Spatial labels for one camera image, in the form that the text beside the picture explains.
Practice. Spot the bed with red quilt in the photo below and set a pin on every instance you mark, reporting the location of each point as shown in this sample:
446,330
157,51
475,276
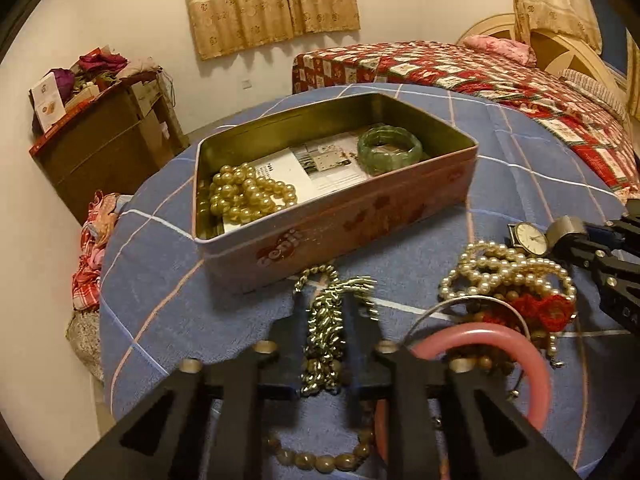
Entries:
475,75

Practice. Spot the white cardboard box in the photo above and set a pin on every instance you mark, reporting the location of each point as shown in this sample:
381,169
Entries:
47,100

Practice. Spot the printed paper leaflet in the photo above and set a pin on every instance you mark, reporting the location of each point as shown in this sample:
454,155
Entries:
285,170

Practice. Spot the pink tin box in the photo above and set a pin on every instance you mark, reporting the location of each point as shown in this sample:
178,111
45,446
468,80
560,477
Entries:
350,230

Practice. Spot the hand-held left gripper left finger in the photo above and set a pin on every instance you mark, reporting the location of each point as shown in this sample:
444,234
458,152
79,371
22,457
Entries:
287,355

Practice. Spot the pink pillow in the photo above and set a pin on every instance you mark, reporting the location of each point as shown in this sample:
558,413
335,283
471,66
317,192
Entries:
500,49

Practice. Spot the silver bangle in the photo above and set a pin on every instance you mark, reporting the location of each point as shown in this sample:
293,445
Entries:
425,317

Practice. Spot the green jade bangle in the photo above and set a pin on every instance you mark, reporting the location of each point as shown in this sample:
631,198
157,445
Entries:
367,152

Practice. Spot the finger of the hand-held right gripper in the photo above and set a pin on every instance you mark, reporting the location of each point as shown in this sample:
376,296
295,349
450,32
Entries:
622,232
620,290

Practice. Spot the pile of clothes on floor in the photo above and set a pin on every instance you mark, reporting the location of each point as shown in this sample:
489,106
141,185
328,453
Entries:
90,260

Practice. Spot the cream wooden headboard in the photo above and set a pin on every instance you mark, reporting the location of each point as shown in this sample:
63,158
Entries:
560,45

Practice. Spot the pink bangle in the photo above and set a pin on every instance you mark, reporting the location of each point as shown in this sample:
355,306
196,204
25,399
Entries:
530,360

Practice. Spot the silver wrist watch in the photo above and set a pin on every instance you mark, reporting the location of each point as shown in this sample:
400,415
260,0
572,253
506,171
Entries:
530,237

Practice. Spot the brown wooden cabinet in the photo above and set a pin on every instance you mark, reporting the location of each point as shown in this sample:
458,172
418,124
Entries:
105,155

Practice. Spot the striped pillow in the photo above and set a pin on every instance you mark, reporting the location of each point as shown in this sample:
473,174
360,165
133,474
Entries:
595,90

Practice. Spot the pile of clothes on cabinet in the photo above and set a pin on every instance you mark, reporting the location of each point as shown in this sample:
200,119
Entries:
105,62

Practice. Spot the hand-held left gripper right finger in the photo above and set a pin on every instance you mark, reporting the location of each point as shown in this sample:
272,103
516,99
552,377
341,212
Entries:
361,345

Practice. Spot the flat red box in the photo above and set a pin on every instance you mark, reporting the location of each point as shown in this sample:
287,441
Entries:
50,137

